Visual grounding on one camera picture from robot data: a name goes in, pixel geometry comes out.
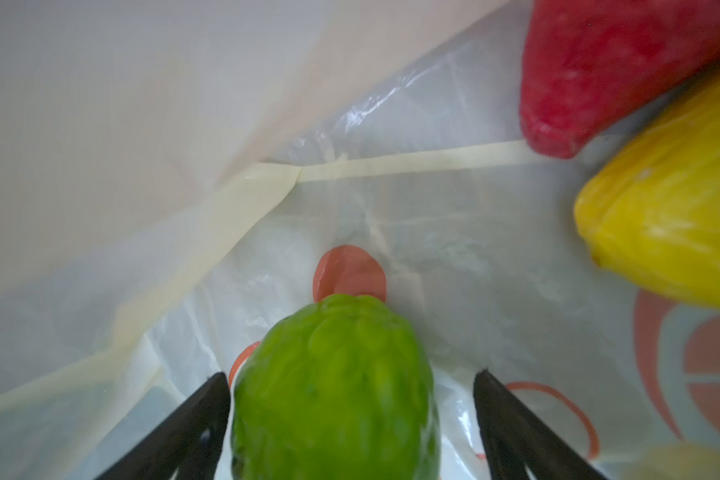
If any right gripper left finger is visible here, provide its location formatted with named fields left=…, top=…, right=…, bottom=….
left=98, top=372, right=231, bottom=480

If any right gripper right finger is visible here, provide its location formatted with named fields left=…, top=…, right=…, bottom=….
left=473, top=370, right=605, bottom=480

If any printed translucent plastic bag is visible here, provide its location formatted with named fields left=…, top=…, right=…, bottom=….
left=0, top=1, right=720, bottom=479

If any yellow green mango fruit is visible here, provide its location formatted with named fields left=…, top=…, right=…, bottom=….
left=574, top=65, right=720, bottom=309

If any red peach fruit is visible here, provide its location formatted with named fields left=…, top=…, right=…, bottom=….
left=519, top=0, right=720, bottom=159

